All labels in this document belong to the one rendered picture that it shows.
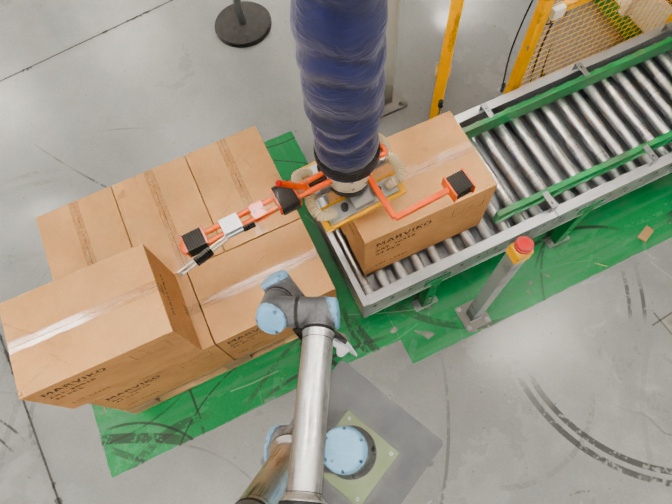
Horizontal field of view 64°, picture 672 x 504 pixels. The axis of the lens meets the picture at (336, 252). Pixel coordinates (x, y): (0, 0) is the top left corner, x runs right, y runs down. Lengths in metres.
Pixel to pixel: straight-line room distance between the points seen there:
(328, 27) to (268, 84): 2.54
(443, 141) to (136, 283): 1.38
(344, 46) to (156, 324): 1.32
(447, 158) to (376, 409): 1.05
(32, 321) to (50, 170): 1.69
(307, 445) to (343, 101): 0.87
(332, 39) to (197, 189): 1.67
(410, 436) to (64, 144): 2.87
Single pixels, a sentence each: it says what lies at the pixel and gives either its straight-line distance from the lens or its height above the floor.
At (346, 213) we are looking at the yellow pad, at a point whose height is 1.11.
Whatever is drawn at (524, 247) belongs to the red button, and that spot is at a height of 1.04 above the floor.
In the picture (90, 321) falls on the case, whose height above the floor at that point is 0.94.
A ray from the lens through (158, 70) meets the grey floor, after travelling 4.07.
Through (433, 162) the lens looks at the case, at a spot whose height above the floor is 0.95.
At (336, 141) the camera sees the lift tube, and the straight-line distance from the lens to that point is 1.65.
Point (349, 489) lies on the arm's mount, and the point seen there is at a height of 0.78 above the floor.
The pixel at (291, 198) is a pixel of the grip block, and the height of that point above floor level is 1.23.
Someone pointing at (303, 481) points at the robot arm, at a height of 1.55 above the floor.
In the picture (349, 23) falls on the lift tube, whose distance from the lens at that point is 1.27.
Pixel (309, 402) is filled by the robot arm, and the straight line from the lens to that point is 1.41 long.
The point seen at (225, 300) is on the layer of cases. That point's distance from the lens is 2.55.
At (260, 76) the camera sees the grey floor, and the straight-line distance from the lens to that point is 3.84.
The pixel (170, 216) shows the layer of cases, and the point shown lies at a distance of 2.79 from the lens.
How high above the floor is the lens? 2.92
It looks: 69 degrees down
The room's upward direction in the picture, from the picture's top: 8 degrees counter-clockwise
